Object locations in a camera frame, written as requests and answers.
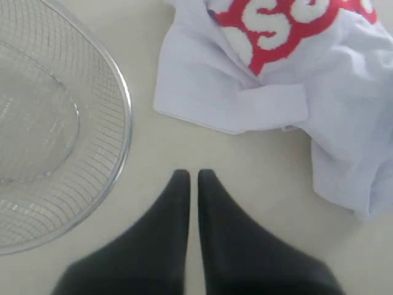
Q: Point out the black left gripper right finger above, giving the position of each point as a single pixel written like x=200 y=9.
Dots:
x=241 y=257

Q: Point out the metal wire mesh basket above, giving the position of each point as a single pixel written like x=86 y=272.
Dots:
x=65 y=123

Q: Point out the white t-shirt red logo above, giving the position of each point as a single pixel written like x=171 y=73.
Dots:
x=324 y=67

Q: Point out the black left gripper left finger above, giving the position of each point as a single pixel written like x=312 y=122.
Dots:
x=148 y=258

